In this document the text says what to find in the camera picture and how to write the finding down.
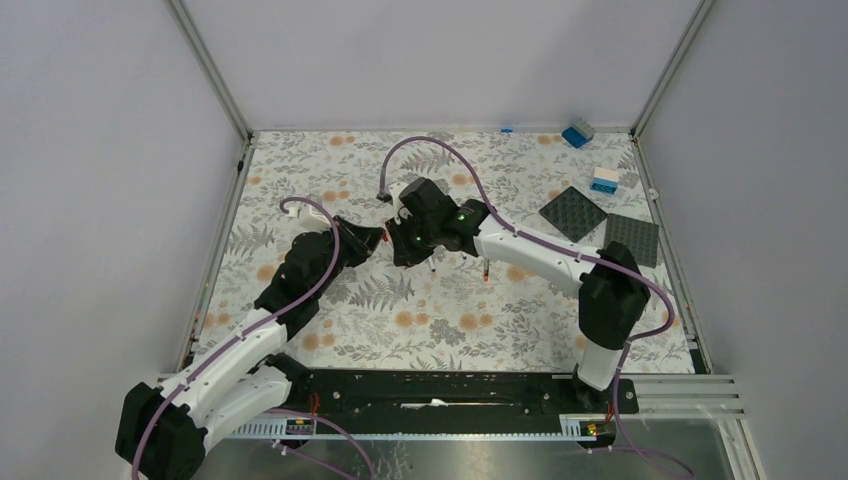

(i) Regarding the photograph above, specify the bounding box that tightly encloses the grey lego baseplate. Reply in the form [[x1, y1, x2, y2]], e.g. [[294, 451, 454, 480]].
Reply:
[[603, 214, 659, 268]]

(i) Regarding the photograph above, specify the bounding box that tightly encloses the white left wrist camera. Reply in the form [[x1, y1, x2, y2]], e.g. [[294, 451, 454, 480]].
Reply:
[[287, 205, 331, 232]]

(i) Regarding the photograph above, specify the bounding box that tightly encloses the dark green lego baseplate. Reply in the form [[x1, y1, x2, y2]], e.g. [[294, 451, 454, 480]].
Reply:
[[539, 187, 608, 243]]

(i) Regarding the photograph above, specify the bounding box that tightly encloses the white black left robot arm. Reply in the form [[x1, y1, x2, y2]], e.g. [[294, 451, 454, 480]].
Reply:
[[115, 216, 385, 479]]

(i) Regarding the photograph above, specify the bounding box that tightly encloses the floral table mat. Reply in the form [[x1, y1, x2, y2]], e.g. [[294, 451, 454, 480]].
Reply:
[[192, 131, 652, 372]]

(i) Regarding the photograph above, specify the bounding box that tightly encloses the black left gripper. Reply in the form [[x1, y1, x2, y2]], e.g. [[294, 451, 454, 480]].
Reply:
[[313, 217, 387, 299]]

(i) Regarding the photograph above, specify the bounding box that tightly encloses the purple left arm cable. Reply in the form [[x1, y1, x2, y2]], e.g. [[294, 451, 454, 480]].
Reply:
[[131, 196, 376, 480]]

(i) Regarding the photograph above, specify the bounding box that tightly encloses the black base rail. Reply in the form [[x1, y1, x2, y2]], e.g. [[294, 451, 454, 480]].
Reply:
[[281, 369, 639, 435]]

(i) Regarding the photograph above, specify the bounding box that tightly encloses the blue grey lego brick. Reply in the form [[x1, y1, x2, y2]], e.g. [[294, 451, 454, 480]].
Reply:
[[562, 118, 596, 149]]

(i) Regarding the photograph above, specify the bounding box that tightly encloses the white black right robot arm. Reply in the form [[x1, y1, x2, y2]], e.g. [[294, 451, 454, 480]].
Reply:
[[377, 177, 650, 412]]

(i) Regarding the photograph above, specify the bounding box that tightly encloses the white blue lego brick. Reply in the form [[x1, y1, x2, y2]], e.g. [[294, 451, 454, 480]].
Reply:
[[590, 167, 620, 195]]

